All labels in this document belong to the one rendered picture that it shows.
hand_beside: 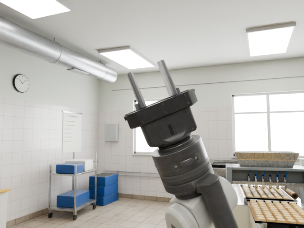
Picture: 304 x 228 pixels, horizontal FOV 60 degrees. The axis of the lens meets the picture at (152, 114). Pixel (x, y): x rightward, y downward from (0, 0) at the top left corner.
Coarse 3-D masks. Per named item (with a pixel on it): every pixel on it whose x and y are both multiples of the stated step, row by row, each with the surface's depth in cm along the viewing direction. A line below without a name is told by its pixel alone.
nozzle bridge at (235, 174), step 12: (228, 168) 249; (240, 168) 246; (252, 168) 243; (264, 168) 241; (276, 168) 239; (288, 168) 238; (300, 168) 238; (228, 180) 248; (240, 180) 251; (252, 180) 250; (288, 180) 243; (300, 180) 240; (300, 192) 251
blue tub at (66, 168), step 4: (60, 164) 482; (64, 164) 481; (68, 164) 481; (72, 164) 481; (76, 164) 481; (80, 164) 489; (56, 168) 482; (60, 168) 479; (64, 168) 476; (68, 168) 473; (72, 168) 471; (80, 168) 488; (56, 172) 481; (60, 172) 478; (64, 172) 476; (68, 172) 473; (72, 172) 470
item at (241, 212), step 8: (232, 184) 346; (240, 184) 346; (240, 200) 259; (272, 200) 259; (296, 200) 259; (240, 208) 243; (248, 208) 242; (240, 216) 243; (248, 216) 241; (240, 224) 242; (248, 224) 241
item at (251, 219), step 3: (249, 210) 237; (249, 213) 237; (249, 216) 238; (249, 219) 238; (252, 219) 215; (252, 222) 215; (252, 225) 215; (255, 225) 198; (258, 225) 187; (267, 225) 187; (270, 225) 187; (273, 225) 187; (276, 225) 187; (279, 225) 187; (282, 225) 187; (285, 225) 187
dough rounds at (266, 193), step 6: (246, 186) 288; (252, 186) 288; (258, 186) 289; (246, 192) 260; (252, 192) 259; (258, 192) 262; (264, 192) 266; (270, 192) 267; (276, 192) 259; (282, 192) 258; (270, 198) 238; (276, 198) 238; (282, 198) 242; (288, 198) 234
